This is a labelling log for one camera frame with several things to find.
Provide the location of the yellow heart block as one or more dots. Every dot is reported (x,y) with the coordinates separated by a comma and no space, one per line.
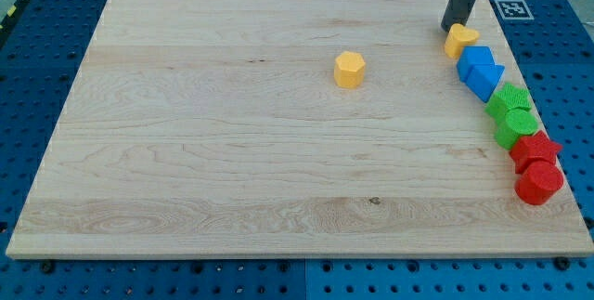
(459,36)

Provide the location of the blue cube block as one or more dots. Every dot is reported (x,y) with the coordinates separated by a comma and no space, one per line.
(471,56)

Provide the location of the blue triangle block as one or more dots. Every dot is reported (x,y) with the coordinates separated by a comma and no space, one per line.
(483,80)

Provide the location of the white fiducial marker tag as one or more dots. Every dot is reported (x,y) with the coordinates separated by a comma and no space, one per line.
(513,10)

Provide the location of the green cylinder block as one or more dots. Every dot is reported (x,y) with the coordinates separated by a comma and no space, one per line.
(513,125)

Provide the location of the red cylinder block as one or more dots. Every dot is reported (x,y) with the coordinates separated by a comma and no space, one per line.
(539,182)

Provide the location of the yellow hexagon block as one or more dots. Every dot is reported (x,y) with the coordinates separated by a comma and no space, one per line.
(349,69)

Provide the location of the light wooden board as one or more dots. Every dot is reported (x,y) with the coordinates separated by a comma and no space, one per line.
(214,129)

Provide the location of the red star block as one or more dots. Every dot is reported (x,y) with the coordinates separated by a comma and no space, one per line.
(534,148)

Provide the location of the green star block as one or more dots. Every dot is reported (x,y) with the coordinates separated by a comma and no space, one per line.
(509,97)

